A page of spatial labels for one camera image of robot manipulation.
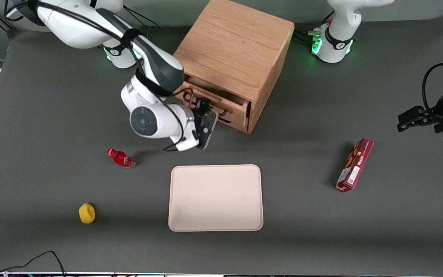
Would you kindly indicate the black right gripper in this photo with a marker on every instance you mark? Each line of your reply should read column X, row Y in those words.
column 199, row 105

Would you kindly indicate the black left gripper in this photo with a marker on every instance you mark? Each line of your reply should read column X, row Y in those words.
column 438, row 112

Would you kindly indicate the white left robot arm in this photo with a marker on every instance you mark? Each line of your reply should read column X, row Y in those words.
column 340, row 23

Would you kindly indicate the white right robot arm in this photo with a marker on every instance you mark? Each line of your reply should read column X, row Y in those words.
column 156, row 119

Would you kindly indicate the wooden drawer cabinet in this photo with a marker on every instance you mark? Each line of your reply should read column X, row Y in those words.
column 237, row 42

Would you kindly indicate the red shortbread cookie box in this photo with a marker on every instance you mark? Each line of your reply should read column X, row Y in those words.
column 356, row 163

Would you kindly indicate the beige rectangular tray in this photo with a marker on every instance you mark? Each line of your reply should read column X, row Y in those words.
column 215, row 198

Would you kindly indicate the small red bottle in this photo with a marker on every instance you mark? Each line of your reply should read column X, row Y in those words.
column 122, row 158

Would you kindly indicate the yellow sponge toy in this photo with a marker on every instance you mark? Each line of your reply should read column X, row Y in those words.
column 87, row 213

